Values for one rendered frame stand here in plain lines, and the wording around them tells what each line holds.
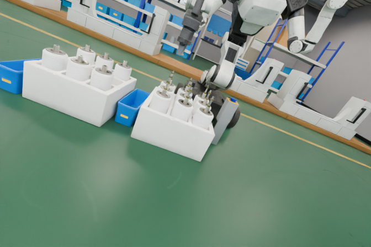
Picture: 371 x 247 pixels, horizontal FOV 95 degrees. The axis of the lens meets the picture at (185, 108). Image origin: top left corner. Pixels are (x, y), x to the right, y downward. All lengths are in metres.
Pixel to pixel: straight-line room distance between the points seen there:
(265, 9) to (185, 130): 0.86
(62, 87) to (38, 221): 0.55
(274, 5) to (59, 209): 1.35
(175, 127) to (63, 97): 0.54
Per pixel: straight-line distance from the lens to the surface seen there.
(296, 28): 1.36
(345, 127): 4.21
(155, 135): 0.88
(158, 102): 0.83
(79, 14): 3.45
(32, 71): 1.04
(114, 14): 6.11
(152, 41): 3.05
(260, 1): 1.24
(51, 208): 0.65
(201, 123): 0.87
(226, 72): 1.28
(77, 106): 0.96
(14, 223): 0.64
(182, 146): 0.90
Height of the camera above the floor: 0.54
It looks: 20 degrees down
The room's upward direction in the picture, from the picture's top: 24 degrees clockwise
